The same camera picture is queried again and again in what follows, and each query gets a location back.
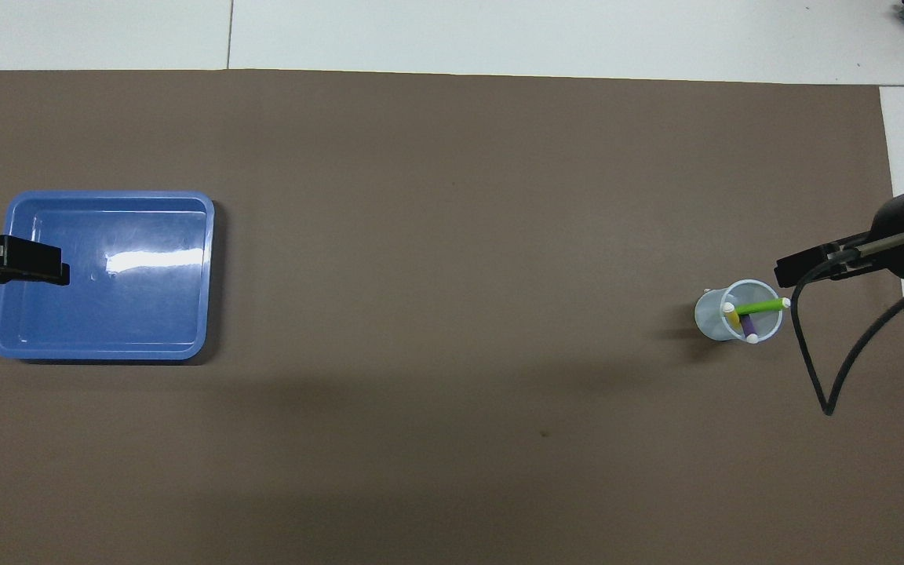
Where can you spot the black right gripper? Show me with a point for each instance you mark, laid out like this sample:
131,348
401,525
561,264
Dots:
895,235

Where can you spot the green highlighter pen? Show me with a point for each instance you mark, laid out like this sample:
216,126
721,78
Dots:
762,306

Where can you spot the purple highlighter pen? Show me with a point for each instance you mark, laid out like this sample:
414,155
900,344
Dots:
749,328

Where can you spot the yellow highlighter pen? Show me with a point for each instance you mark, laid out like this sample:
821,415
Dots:
732,318

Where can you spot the blue plastic tray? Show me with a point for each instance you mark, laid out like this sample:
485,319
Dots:
146,314

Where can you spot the translucent plastic pen cup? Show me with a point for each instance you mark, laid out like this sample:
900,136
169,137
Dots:
707,318

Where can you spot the brown table mat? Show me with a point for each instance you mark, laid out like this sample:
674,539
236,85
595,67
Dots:
452,235

